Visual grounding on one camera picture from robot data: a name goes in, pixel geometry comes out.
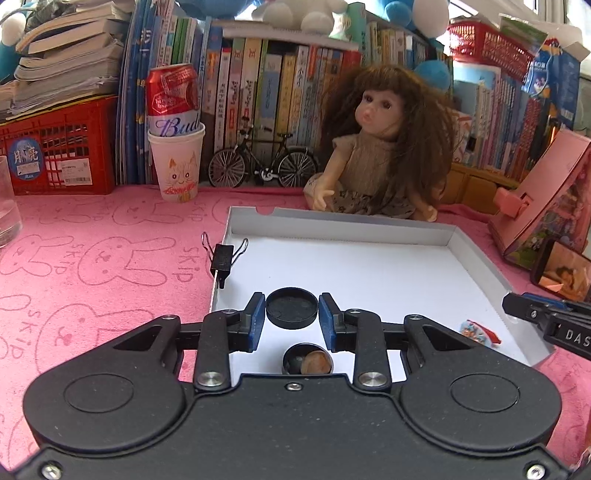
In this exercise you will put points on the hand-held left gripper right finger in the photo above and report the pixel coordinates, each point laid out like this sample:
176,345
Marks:
325,323

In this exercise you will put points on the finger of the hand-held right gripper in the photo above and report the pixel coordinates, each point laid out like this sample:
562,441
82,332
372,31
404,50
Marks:
556,303
526,308

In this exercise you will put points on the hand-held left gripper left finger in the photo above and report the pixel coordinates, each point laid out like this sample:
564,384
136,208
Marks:
258,323

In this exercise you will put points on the large black round cap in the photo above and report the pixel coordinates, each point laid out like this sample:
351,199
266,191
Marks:
292,307

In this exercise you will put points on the small black jar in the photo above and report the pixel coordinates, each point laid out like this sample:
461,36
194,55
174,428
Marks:
295,348

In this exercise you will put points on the white cardboard box tray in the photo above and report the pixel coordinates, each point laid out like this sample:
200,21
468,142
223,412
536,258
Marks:
369,277

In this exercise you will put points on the black smartphone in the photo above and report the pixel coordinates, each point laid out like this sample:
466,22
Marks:
563,272

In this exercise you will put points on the small black binder clip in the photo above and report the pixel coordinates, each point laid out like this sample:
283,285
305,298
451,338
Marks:
222,261

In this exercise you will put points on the pink triangular toy house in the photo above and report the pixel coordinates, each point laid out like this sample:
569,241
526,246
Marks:
549,184

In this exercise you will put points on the wooden desk organiser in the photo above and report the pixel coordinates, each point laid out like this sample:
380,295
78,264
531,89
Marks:
475,189

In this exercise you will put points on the miniature black bicycle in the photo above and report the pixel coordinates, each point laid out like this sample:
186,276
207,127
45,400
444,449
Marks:
277,166

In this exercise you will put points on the white cat print paper cup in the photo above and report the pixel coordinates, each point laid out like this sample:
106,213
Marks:
178,166

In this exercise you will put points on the doll with brown hair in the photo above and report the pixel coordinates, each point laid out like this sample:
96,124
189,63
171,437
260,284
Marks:
383,152

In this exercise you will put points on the pink rabbit print cloth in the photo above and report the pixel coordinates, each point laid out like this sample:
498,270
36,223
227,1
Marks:
92,230

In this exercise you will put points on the row of colourful upright books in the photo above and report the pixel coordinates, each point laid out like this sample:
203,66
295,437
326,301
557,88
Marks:
277,92
498,120

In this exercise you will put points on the blue printed box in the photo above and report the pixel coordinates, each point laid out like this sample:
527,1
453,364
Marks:
549,78

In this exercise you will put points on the red beverage can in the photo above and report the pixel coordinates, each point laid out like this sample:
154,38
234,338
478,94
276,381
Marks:
173,92

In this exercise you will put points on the red plastic crate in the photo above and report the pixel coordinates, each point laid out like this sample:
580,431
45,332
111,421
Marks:
69,138

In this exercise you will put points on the small red lattice basket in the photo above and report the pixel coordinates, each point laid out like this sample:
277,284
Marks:
489,46

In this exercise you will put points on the clear acrylic holder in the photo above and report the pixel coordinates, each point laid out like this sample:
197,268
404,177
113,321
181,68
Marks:
9,207

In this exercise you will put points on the green white packet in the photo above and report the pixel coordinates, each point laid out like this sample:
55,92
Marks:
521,30

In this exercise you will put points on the white shelf board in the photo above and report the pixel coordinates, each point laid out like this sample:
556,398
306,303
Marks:
286,38

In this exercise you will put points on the white pink rabbit plush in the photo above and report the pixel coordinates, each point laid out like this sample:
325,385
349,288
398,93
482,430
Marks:
318,21

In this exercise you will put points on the large blue plush toy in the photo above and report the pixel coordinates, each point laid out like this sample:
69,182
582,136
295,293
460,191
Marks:
392,11

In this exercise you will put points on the small blue plush toy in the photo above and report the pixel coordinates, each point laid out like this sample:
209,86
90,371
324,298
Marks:
207,7

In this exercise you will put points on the stack of paperback books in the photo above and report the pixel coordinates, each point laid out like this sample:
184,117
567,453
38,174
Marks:
69,60

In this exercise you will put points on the blue white plush toy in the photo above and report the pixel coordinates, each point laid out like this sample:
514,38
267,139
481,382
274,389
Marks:
9,50

